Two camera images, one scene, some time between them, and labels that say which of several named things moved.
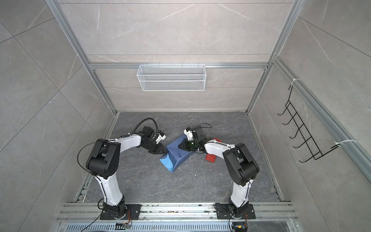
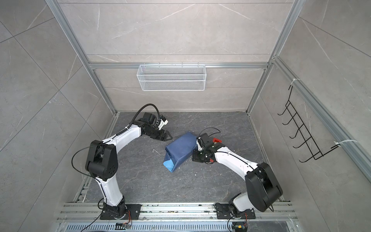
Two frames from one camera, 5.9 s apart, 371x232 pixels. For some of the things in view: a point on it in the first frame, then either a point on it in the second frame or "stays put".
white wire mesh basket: (172, 77) stays put
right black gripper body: (192, 145) to (206, 159)
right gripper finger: (182, 145) to (198, 155)
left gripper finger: (161, 150) to (168, 135)
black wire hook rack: (314, 149) stays put
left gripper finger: (156, 151) to (161, 137)
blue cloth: (175, 155) stays put
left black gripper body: (152, 145) to (154, 131)
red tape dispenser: (211, 158) stays put
